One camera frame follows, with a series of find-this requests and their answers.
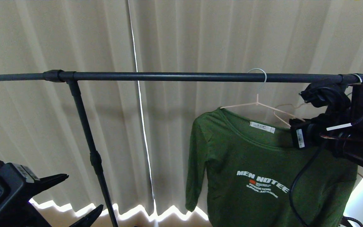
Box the beige curtain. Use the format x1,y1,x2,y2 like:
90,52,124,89
0,0,363,221

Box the black clothes rack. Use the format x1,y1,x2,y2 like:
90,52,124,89
0,69,363,227

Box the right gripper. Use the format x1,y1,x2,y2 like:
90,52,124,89
290,119,327,149

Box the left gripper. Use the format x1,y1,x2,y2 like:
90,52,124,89
0,173,104,227

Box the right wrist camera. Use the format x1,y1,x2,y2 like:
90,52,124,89
300,83,351,109

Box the green printed t-shirt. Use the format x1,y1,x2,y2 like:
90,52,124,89
185,108,358,227

